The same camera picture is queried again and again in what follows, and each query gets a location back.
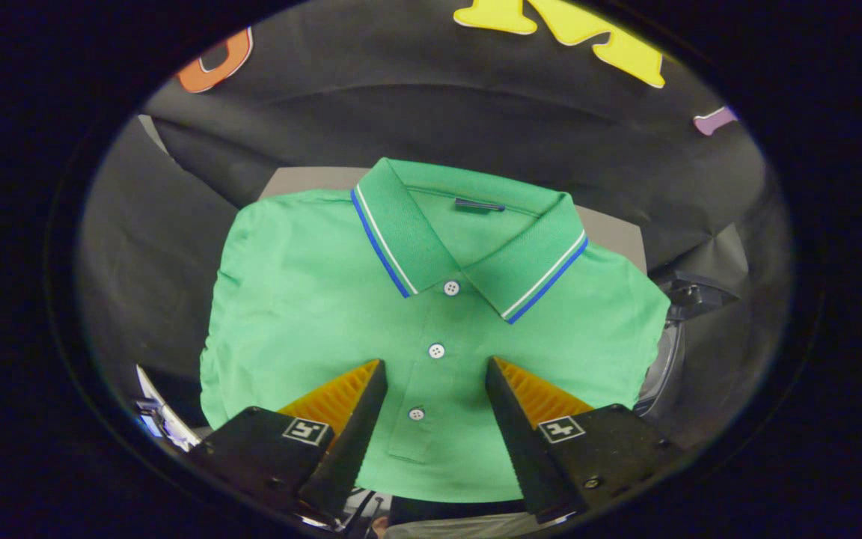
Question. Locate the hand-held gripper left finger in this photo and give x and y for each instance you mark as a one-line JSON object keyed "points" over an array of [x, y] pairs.
{"points": [[349, 449]]}

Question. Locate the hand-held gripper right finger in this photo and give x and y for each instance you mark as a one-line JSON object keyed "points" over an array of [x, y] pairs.
{"points": [[524, 449]]}

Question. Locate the grey cabinet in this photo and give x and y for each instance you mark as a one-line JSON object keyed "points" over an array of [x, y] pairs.
{"points": [[610, 232]]}

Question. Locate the green polo shirt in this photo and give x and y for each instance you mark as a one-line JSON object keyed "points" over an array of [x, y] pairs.
{"points": [[311, 314]]}

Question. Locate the dark washing machine lid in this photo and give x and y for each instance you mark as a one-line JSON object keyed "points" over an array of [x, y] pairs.
{"points": [[700, 296]]}

